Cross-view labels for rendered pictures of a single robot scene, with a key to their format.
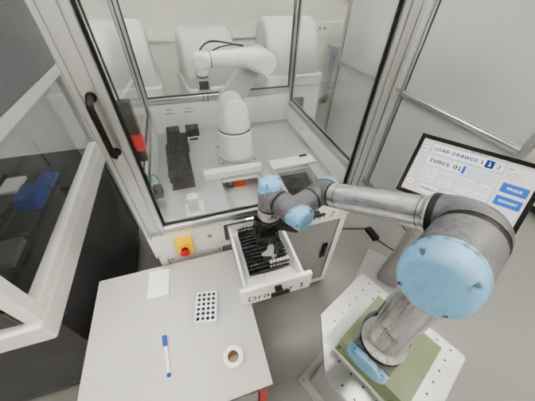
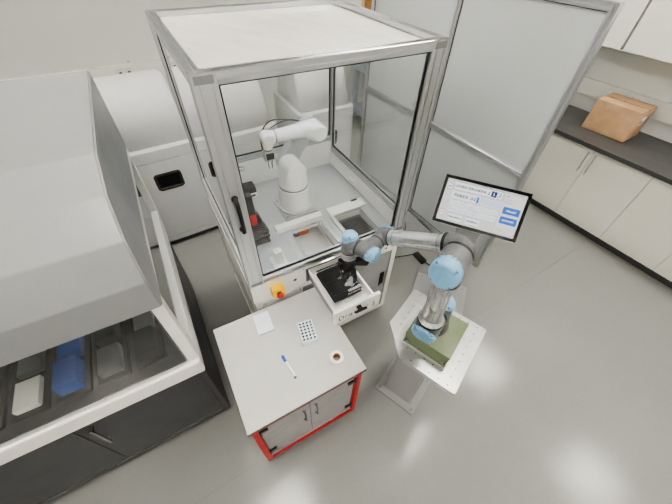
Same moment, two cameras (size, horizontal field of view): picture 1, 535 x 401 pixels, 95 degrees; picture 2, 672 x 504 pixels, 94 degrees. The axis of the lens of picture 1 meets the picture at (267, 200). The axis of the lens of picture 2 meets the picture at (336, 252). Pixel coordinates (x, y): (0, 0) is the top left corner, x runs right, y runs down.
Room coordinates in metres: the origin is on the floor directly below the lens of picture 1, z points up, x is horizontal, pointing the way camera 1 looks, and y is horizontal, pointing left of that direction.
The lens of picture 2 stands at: (-0.43, 0.27, 2.32)
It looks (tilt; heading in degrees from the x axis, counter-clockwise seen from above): 47 degrees down; 348
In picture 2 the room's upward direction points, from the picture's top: 2 degrees clockwise
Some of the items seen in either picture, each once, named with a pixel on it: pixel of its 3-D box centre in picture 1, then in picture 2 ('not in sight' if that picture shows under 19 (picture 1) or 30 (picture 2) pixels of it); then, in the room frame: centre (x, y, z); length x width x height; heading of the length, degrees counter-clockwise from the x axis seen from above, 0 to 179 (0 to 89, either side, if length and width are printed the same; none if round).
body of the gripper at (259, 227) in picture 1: (266, 228); (346, 266); (0.56, 0.00, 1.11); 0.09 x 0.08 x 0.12; 107
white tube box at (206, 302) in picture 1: (206, 308); (307, 332); (0.41, 0.23, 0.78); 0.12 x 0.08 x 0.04; 8
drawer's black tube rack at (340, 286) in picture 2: (262, 247); (338, 282); (0.65, 0.02, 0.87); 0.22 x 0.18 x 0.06; 19
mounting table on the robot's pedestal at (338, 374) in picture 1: (374, 352); (429, 340); (0.29, -0.44, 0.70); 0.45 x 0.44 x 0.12; 42
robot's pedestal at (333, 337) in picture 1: (349, 367); (414, 362); (0.31, -0.43, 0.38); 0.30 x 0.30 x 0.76; 42
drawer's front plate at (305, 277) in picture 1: (276, 287); (356, 307); (0.46, -0.05, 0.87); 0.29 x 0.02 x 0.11; 109
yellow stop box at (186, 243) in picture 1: (184, 246); (278, 290); (0.64, 0.36, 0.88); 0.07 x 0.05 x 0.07; 109
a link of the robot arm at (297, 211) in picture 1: (296, 208); (369, 249); (0.51, -0.09, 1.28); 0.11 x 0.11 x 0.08; 42
